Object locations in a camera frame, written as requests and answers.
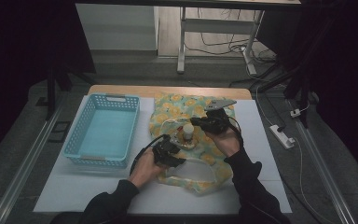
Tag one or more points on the small white-capped bottle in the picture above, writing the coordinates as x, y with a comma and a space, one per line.
188, 130

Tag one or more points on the white cabinet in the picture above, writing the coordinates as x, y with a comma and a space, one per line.
118, 28

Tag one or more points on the metal floor rail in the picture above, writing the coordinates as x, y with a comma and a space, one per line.
320, 161
28, 158

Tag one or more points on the person's right hand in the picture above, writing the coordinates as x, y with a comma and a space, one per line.
225, 141

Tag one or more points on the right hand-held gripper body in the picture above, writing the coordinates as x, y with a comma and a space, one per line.
217, 119

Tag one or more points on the light blue plastic basket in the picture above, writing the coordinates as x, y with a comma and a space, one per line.
105, 137

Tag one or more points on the black stand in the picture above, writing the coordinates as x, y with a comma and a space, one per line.
301, 90
51, 93

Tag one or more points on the white metal desk frame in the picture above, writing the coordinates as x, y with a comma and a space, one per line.
217, 26

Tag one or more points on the black floor plate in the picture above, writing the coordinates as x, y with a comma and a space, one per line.
59, 132

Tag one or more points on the orange slice print cloth bag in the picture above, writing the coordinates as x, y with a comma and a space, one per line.
167, 109

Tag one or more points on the white power strip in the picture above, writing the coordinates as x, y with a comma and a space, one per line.
282, 136

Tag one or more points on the small white adapter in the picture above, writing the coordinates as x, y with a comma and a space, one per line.
295, 113

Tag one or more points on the person's left hand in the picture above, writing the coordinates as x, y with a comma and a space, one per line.
144, 169

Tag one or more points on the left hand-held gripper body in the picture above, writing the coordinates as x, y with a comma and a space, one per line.
163, 152

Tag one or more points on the white table mat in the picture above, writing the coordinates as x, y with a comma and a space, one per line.
74, 193

